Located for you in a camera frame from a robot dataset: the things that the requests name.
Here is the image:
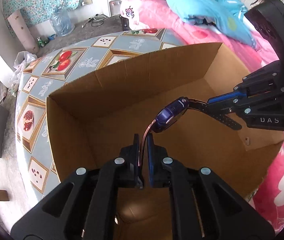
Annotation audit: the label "blue smart watch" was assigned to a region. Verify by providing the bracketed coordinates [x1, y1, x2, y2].
[139, 96, 242, 167]

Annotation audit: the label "brown cardboard box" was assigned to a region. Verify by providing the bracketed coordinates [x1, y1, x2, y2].
[46, 43, 284, 239]

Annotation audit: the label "pink floral blanket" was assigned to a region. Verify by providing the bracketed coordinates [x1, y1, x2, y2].
[120, 0, 284, 233]

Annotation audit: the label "blue patterned quilt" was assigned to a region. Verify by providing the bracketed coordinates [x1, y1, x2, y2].
[166, 0, 256, 48]

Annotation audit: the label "dark haired person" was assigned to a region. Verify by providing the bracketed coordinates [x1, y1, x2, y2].
[249, 0, 277, 10]

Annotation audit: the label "fruit pattern tablecloth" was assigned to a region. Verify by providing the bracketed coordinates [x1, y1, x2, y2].
[15, 28, 186, 203]

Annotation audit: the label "white plastic bag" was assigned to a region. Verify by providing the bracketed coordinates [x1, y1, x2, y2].
[9, 51, 37, 86]

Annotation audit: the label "green bottle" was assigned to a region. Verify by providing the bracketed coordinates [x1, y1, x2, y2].
[37, 37, 49, 47]

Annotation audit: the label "white water dispenser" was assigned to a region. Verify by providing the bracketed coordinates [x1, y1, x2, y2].
[105, 0, 122, 17]

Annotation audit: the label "water jug on floor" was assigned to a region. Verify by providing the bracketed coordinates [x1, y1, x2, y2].
[50, 9, 75, 36]

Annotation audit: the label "pink rolled mat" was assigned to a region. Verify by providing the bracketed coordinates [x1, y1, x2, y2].
[7, 9, 39, 54]

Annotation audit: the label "cables on floor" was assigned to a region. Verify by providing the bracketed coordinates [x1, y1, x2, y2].
[82, 13, 108, 29]

